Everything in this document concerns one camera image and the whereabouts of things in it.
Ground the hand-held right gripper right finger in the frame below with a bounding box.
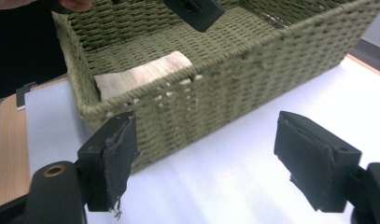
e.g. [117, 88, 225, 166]
[274, 110, 363, 213]

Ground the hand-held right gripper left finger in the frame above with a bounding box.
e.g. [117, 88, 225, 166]
[77, 111, 141, 218]

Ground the green woven basket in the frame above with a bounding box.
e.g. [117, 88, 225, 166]
[51, 0, 380, 174]

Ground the cream patterned cloth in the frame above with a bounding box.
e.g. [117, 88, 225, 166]
[93, 50, 198, 102]

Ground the white foam mat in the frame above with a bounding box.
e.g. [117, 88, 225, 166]
[23, 55, 380, 224]

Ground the black corner clip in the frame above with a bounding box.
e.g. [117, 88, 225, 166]
[15, 81, 38, 112]

